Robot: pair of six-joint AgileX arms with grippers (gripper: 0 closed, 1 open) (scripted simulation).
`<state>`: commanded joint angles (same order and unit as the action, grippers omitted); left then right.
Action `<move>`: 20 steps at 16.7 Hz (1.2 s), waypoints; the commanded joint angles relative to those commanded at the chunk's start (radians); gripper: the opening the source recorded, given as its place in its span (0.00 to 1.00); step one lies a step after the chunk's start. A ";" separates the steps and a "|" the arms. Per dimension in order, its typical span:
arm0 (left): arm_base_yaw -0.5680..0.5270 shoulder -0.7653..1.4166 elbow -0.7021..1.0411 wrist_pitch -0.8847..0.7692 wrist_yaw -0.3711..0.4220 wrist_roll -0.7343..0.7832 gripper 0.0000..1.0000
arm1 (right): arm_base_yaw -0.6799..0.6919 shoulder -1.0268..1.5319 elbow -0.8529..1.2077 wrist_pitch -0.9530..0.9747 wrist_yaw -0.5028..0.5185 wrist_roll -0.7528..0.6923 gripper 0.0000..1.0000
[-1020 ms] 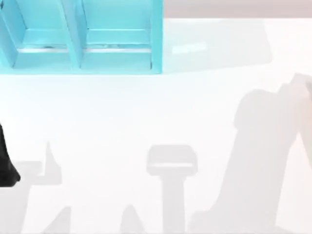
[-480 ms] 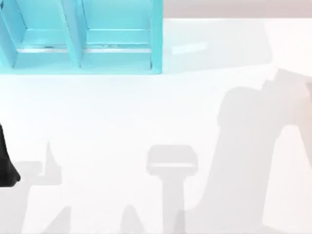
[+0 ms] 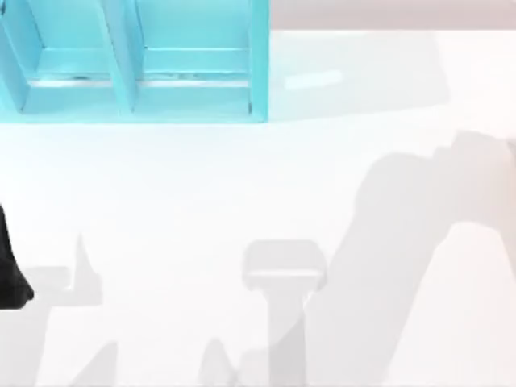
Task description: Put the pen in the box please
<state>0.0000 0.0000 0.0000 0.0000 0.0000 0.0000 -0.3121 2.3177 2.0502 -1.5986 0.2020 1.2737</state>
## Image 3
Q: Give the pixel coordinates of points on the light blue rack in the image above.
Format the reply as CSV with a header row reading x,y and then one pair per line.
x,y
193,60

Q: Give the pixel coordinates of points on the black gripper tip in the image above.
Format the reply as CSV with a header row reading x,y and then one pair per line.
x,y
11,282

